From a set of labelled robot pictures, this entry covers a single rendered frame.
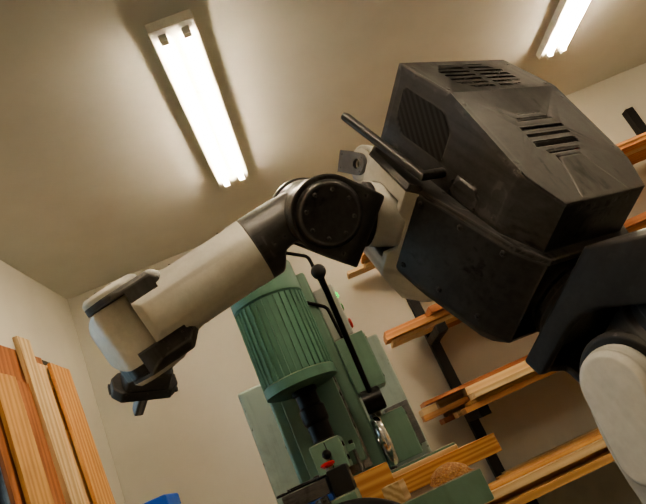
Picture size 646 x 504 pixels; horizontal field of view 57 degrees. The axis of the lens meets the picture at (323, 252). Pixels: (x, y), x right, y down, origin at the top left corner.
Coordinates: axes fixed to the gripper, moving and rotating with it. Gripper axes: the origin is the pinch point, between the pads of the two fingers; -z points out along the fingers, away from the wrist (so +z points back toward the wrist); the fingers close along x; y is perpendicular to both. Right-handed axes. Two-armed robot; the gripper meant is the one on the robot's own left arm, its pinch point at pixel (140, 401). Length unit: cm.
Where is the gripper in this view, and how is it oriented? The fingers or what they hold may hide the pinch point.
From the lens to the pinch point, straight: 122.8
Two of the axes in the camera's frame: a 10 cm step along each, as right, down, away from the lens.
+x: 8.5, 0.2, 5.2
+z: 3.1, -8.2, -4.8
